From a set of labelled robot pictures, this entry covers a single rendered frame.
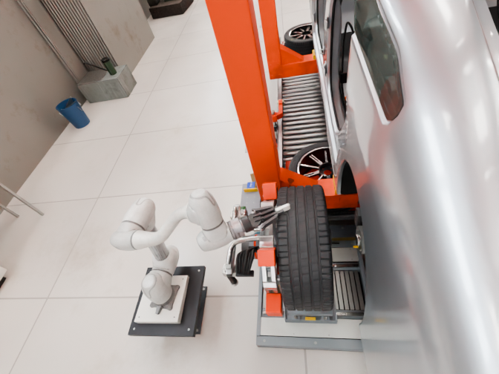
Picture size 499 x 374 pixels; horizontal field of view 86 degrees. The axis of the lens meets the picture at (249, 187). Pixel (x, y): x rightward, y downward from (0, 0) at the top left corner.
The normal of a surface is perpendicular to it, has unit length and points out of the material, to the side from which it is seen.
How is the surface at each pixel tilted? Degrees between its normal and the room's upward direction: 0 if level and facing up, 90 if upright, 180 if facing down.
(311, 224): 11
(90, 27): 90
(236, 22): 90
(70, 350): 0
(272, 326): 0
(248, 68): 90
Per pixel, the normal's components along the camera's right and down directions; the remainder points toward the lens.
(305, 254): -0.20, -0.09
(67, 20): -0.05, 0.78
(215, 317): -0.20, -0.62
